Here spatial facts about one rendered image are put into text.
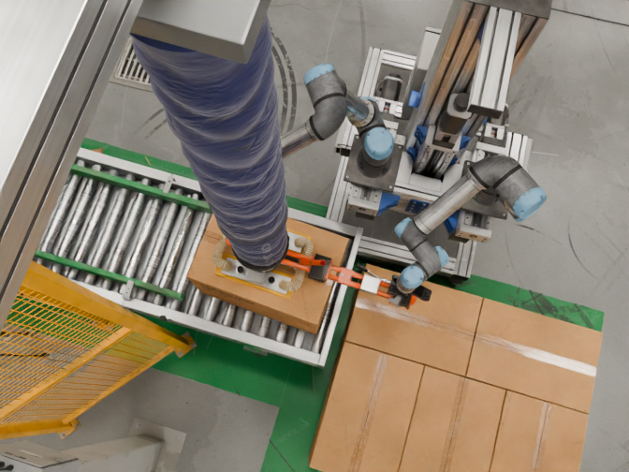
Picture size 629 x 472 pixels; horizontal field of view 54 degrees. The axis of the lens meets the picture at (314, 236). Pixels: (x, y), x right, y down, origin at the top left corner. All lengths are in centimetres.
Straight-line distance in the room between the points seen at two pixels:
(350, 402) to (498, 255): 136
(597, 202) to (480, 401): 159
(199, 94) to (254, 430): 269
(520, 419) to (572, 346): 44
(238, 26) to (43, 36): 26
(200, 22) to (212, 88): 26
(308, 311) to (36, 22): 211
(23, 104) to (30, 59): 4
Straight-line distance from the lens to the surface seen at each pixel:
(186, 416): 360
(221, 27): 81
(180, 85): 106
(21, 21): 65
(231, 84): 106
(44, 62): 62
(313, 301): 262
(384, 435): 302
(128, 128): 405
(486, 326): 314
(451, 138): 247
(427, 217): 221
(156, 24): 83
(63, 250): 331
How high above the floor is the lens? 354
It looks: 75 degrees down
